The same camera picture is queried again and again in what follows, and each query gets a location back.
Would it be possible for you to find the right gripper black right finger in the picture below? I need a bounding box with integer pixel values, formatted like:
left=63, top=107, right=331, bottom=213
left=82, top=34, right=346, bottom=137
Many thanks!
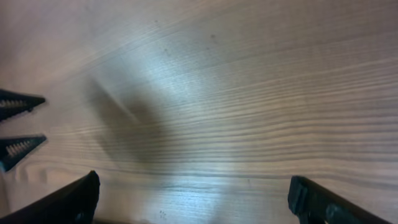
left=287, top=175, right=390, bottom=224

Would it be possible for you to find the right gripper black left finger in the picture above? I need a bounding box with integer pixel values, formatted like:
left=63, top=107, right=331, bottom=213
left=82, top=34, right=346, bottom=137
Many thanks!
left=1, top=170, right=100, bottom=224

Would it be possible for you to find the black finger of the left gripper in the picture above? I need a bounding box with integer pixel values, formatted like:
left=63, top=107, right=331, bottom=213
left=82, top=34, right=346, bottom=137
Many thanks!
left=1, top=135, right=47, bottom=172
left=1, top=90, right=46, bottom=121

